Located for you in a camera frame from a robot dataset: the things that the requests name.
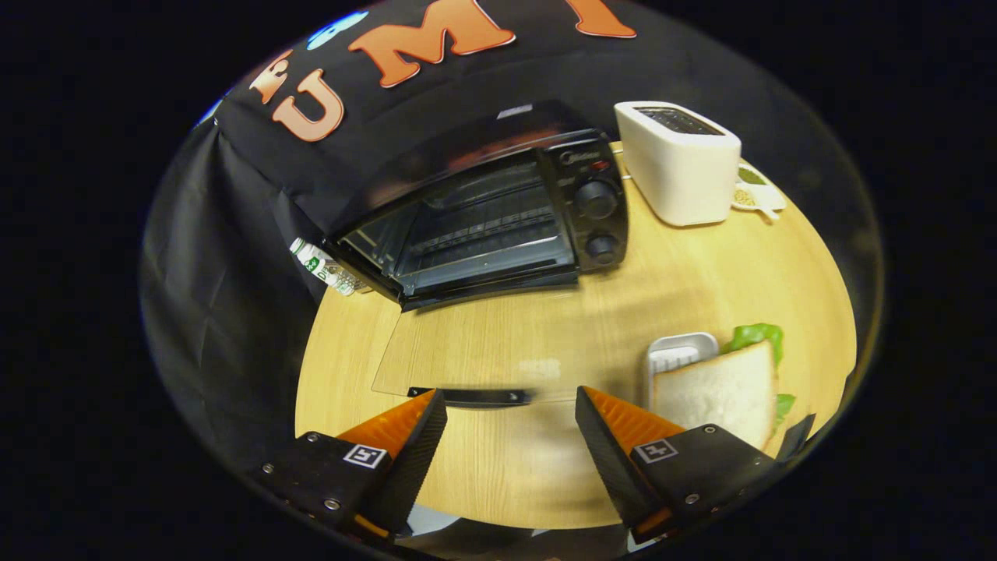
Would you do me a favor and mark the lettuce sandwich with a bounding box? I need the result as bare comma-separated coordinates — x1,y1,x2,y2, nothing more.
652,323,798,454

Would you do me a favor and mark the small white condiment dish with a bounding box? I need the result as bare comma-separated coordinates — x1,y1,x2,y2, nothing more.
731,162,788,224

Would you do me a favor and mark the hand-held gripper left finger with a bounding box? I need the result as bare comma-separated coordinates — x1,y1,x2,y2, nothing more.
249,389,449,543

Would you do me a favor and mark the white plastic tray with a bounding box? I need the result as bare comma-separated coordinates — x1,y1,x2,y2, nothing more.
644,332,720,408

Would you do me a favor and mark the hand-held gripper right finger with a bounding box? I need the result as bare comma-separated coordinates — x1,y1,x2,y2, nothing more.
575,385,778,545

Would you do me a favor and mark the black toaster oven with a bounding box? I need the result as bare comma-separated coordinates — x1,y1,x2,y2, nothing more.
322,99,631,411

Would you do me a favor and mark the black backdrop cloth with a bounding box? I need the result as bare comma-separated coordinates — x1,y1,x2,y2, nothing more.
140,0,885,499

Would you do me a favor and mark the small white drink bottle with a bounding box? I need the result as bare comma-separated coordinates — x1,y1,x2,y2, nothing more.
289,237,368,298

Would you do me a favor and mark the white toaster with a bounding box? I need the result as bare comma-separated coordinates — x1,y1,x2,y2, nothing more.
614,101,743,228

